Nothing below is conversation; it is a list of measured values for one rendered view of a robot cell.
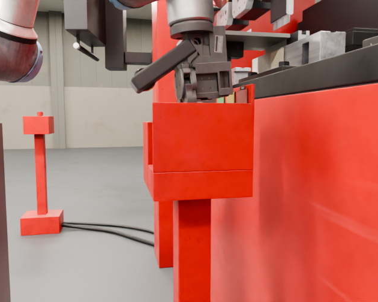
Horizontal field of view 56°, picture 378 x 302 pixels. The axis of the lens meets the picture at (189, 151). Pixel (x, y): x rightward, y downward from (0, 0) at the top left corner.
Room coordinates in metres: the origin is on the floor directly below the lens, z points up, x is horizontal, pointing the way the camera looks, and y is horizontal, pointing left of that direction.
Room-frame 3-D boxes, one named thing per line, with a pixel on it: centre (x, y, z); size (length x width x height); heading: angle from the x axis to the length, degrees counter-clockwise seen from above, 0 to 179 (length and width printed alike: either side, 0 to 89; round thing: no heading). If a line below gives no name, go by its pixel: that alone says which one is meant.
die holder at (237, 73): (1.56, -0.15, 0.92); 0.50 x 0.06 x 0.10; 11
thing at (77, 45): (2.17, 0.61, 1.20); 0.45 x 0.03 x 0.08; 0
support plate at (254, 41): (0.99, -0.11, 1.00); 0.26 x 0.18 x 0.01; 101
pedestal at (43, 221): (2.44, 1.03, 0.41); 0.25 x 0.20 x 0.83; 101
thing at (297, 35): (0.99, -0.26, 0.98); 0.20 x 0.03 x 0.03; 11
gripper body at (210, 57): (0.59, -0.02, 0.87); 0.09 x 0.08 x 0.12; 101
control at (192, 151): (0.64, 0.00, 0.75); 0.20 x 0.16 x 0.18; 11
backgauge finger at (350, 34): (1.04, -0.41, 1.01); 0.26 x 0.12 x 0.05; 101
